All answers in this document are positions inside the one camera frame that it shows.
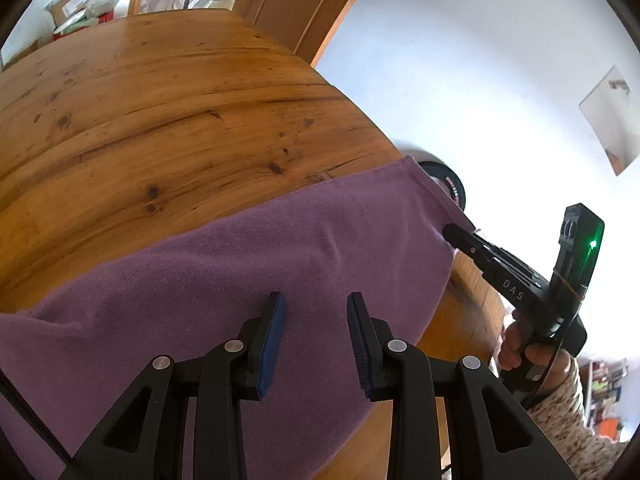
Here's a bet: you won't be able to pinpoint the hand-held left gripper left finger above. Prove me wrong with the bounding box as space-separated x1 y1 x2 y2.
59 291 287 480

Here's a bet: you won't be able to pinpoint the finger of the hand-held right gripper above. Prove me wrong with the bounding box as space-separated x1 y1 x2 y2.
442 224 501 273

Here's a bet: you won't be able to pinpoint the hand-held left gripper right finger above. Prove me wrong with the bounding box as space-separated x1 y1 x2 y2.
347 292 576 480

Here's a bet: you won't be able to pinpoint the purple fleece pants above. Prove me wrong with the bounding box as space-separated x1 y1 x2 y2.
0 155 476 480

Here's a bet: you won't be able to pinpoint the person's right forearm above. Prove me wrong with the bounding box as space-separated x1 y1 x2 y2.
527 355 626 480

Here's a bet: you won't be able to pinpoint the person's right hand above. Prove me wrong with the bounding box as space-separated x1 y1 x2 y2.
499 319 572 396

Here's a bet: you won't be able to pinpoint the cluttered shelf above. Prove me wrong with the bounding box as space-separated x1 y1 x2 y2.
582 357 631 443

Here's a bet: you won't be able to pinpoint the red patterned box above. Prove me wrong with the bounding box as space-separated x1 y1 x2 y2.
52 12 113 43

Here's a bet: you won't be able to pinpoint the pile of white green packets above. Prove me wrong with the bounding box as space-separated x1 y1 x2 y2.
65 0 121 28

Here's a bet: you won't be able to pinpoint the closed brown cardboard box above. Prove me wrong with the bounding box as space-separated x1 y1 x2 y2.
0 40 41 68

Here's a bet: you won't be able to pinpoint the open brown cardboard box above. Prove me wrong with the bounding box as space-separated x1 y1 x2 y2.
45 0 96 26

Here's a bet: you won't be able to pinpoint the white wall board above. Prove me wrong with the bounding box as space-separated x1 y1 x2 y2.
579 65 640 177

